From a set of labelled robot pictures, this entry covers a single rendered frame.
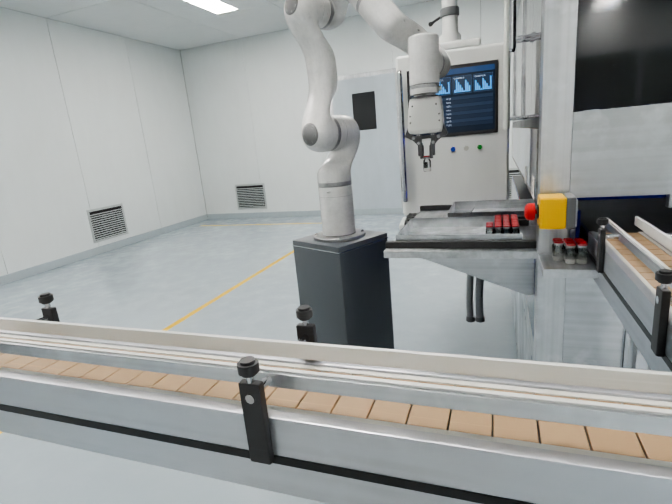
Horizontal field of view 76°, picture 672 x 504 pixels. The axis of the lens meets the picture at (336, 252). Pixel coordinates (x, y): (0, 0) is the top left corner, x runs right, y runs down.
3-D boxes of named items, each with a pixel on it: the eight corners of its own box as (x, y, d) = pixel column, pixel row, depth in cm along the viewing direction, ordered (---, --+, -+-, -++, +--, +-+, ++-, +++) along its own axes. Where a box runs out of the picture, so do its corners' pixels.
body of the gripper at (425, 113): (444, 91, 125) (445, 131, 128) (409, 96, 129) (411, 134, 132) (441, 89, 118) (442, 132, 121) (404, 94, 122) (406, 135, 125)
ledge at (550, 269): (602, 261, 103) (602, 253, 103) (615, 279, 91) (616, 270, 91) (537, 261, 108) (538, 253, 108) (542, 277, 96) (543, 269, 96)
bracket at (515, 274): (532, 291, 123) (533, 247, 120) (533, 295, 121) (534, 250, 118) (413, 287, 135) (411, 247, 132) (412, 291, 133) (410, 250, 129)
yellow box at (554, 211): (570, 222, 102) (571, 192, 100) (575, 229, 95) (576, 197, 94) (535, 223, 105) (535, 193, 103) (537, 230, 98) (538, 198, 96)
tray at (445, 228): (517, 226, 138) (518, 215, 137) (522, 246, 115) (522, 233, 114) (412, 228, 150) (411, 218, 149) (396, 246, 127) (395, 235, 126)
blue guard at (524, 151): (513, 156, 286) (513, 127, 282) (539, 202, 110) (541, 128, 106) (512, 156, 286) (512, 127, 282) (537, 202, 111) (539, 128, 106)
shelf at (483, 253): (544, 210, 170) (544, 205, 170) (572, 259, 107) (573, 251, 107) (421, 213, 187) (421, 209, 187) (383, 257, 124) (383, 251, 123)
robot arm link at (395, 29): (381, 19, 139) (439, 86, 132) (351, 11, 127) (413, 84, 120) (398, -7, 133) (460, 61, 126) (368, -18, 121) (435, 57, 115)
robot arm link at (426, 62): (420, 87, 129) (404, 86, 123) (418, 40, 126) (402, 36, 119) (446, 83, 124) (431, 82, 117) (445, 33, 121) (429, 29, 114)
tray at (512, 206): (545, 207, 165) (546, 198, 164) (554, 220, 142) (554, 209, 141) (454, 210, 177) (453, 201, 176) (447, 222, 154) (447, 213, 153)
